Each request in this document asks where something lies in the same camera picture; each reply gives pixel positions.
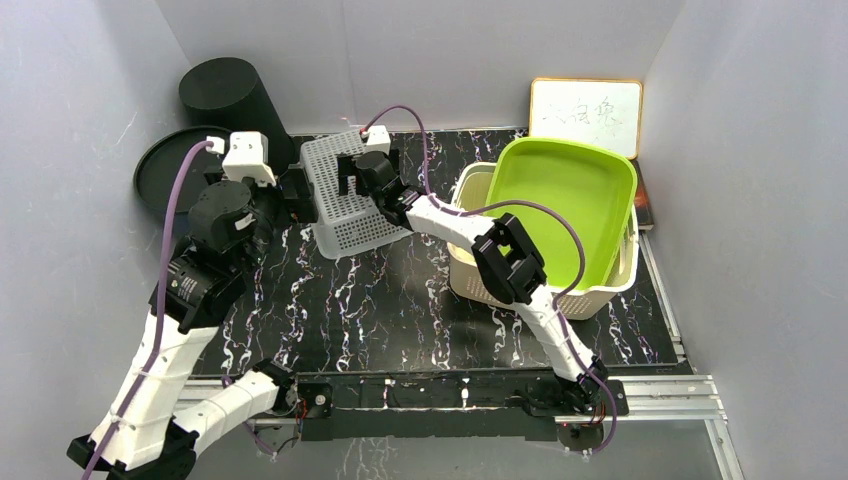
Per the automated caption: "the solid green plastic tub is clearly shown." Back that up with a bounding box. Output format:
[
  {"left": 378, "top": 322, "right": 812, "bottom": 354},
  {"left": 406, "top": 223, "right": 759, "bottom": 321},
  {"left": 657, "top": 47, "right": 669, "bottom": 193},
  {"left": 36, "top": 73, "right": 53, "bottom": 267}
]
[{"left": 485, "top": 137, "right": 638, "bottom": 290}]

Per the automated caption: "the large black plastic bucket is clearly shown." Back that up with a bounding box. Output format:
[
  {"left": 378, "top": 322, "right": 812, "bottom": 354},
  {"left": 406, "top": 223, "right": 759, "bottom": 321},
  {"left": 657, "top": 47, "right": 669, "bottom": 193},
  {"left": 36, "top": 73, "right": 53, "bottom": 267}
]
[{"left": 178, "top": 57, "right": 298, "bottom": 174}]

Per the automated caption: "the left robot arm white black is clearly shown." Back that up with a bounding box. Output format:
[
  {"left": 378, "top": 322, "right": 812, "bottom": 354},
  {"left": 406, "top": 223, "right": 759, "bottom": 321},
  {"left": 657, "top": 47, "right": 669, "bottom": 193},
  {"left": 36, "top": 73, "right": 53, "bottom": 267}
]
[{"left": 67, "top": 162, "right": 303, "bottom": 479}]

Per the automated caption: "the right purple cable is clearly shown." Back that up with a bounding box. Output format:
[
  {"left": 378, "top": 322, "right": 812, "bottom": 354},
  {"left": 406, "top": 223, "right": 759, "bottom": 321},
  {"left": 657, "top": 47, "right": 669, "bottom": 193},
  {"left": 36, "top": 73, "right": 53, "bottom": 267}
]
[{"left": 360, "top": 104, "right": 621, "bottom": 457}]

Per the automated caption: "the beige perforated plastic basket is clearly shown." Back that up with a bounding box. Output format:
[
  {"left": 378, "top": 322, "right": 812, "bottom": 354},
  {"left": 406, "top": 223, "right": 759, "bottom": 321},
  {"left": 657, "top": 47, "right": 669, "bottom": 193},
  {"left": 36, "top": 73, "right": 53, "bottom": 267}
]
[{"left": 448, "top": 162, "right": 639, "bottom": 320}]

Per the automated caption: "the small whiteboard with writing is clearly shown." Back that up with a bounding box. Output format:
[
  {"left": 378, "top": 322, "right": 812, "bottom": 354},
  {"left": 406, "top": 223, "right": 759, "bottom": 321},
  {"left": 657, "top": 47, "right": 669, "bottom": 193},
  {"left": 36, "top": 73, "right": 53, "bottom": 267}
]
[{"left": 528, "top": 78, "right": 643, "bottom": 159}]

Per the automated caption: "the green perforated plastic basket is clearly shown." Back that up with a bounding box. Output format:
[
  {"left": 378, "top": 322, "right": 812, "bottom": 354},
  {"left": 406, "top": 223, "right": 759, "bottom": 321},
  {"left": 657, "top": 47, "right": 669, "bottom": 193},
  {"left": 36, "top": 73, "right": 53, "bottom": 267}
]
[{"left": 300, "top": 129, "right": 411, "bottom": 260}]

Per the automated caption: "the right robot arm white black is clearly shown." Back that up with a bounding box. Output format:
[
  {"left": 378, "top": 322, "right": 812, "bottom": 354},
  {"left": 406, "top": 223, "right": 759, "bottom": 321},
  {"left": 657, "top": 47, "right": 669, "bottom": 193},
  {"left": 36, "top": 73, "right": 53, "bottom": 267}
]
[{"left": 336, "top": 151, "right": 619, "bottom": 419}]

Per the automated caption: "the dark book behind basket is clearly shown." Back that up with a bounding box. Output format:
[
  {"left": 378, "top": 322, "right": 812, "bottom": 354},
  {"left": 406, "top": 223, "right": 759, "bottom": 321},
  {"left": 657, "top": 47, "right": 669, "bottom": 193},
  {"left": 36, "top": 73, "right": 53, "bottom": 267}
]
[{"left": 631, "top": 159, "right": 655, "bottom": 231}]

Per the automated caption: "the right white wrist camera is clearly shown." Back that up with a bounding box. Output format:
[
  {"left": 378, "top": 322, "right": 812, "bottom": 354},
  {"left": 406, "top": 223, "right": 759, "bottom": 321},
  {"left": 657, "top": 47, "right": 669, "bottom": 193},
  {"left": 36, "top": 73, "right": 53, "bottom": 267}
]
[{"left": 360, "top": 125, "right": 391, "bottom": 155}]

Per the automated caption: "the dark blue cylindrical bin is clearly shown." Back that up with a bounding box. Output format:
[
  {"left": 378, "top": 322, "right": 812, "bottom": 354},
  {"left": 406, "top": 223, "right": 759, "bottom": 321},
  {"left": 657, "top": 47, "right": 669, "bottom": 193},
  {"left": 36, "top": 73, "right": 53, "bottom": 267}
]
[{"left": 133, "top": 126, "right": 231, "bottom": 217}]

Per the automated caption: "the aluminium frame rail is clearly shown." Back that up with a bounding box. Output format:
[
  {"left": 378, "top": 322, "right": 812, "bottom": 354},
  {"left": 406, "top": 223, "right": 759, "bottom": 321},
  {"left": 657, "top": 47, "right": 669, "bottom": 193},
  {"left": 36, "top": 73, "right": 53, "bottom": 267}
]
[{"left": 119, "top": 231, "right": 745, "bottom": 480}]

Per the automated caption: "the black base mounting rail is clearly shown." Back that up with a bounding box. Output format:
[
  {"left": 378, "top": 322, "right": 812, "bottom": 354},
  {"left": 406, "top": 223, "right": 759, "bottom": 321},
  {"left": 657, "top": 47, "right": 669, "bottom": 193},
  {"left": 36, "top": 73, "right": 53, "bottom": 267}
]
[{"left": 235, "top": 367, "right": 631, "bottom": 444}]

